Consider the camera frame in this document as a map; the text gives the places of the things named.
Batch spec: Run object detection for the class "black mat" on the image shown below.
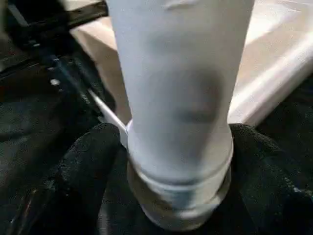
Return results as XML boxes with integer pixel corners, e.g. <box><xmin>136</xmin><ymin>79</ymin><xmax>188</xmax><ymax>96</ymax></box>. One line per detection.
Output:
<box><xmin>0</xmin><ymin>0</ymin><xmax>313</xmax><ymax>235</ymax></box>

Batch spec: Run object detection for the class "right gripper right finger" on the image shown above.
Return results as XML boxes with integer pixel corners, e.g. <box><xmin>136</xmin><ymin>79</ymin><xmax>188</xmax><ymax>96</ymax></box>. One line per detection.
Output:
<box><xmin>207</xmin><ymin>123</ymin><xmax>313</xmax><ymax>235</ymax></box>

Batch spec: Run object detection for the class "white plastic table top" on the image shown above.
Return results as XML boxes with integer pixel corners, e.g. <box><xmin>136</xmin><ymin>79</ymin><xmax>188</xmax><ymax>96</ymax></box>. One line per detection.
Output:
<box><xmin>70</xmin><ymin>0</ymin><xmax>313</xmax><ymax>233</ymax></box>

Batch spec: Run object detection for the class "white plastic table leg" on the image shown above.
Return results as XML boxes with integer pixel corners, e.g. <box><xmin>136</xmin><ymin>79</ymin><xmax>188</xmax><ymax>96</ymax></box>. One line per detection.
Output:
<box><xmin>107</xmin><ymin>0</ymin><xmax>255</xmax><ymax>197</ymax></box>

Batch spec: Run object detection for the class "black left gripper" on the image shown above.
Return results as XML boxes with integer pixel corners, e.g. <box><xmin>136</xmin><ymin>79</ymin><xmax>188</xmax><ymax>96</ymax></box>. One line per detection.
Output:
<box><xmin>26</xmin><ymin>36</ymin><xmax>106</xmax><ymax>123</ymax></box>

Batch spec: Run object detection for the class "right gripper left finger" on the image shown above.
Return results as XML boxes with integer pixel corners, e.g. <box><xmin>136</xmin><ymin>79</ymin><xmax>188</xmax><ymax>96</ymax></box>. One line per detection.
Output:
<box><xmin>58</xmin><ymin>123</ymin><xmax>148</xmax><ymax>235</ymax></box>

